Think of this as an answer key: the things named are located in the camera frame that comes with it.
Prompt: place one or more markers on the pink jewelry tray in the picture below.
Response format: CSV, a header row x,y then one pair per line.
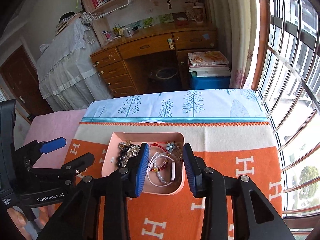
x,y
165,170

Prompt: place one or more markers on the person's left hand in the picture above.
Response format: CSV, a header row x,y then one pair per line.
x,y
20,222

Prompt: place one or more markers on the pink bed cover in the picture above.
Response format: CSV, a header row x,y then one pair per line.
x,y
51,126

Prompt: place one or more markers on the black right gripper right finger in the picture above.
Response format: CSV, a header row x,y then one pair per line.
x,y
254,217

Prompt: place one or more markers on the metal window grille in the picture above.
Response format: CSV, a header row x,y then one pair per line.
x,y
288,91

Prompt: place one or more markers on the white lace cover cloth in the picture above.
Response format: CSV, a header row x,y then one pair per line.
x,y
68,79

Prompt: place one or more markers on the brown wooden door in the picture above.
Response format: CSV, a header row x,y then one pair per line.
x,y
20,76

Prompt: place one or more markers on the stack of books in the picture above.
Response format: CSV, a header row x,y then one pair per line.
x,y
208,64

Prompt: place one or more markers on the blue tree print sheet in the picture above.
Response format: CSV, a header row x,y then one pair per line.
x,y
208,106

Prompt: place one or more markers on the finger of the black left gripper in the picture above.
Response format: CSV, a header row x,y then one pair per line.
x,y
50,146
78,165

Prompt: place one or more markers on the orange H pattern blanket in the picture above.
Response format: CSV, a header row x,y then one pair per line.
x,y
233,149

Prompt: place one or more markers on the blue storage box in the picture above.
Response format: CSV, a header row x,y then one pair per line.
x,y
211,82

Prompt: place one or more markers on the white mug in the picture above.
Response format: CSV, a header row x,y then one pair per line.
x,y
128,32

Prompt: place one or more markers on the silver rhinestone brooch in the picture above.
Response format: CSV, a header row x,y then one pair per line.
x,y
128,150

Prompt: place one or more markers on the blue flower brooch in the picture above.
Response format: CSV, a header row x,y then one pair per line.
x,y
170,146

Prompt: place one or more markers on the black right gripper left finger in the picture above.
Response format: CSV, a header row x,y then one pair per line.
x,y
98,207

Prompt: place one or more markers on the beige curtain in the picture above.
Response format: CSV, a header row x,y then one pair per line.
x,y
237,27

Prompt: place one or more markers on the wooden desk with drawers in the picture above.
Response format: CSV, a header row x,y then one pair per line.
x,y
126,63

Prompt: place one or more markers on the dark waste bin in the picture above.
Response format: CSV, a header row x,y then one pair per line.
x,y
165,80

